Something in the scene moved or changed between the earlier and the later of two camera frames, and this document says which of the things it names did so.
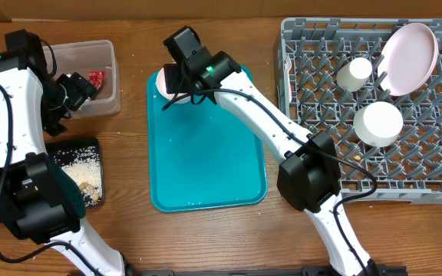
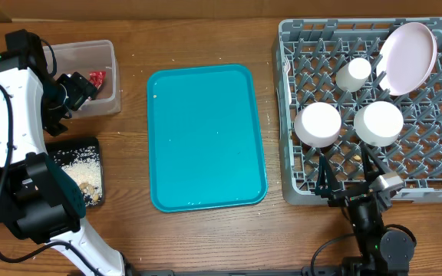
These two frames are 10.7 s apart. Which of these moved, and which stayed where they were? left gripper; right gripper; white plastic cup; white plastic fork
Moved: right gripper
Stayed: left gripper; white plastic cup; white plastic fork
